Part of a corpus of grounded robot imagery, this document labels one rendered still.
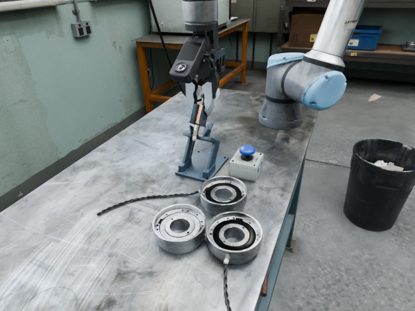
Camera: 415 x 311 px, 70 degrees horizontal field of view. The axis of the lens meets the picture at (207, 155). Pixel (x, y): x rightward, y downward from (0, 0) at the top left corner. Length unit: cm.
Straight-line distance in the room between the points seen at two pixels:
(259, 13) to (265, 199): 379
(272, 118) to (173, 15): 201
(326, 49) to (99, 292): 77
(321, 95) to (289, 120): 19
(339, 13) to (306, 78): 17
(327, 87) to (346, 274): 104
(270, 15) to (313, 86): 350
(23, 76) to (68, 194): 148
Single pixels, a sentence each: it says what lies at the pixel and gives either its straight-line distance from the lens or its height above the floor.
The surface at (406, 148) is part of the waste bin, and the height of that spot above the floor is 41.
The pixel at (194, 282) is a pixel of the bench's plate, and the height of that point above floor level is 80.
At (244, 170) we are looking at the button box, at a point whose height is 83.
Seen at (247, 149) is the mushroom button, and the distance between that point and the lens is 75.
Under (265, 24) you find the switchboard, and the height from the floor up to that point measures 65.
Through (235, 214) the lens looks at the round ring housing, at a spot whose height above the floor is 84.
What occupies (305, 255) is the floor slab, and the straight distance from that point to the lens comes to 170.
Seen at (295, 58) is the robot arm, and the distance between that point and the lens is 98.
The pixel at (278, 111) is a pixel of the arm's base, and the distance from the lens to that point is 102.
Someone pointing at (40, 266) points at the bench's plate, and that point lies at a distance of 66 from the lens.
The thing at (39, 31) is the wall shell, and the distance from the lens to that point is 230.
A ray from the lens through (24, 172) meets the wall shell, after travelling 231.
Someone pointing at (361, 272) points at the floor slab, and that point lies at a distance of 172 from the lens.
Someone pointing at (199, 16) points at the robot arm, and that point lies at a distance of 67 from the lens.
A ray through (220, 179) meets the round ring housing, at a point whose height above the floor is 83.
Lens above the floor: 125
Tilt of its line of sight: 31 degrees down
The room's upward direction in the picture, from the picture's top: 2 degrees counter-clockwise
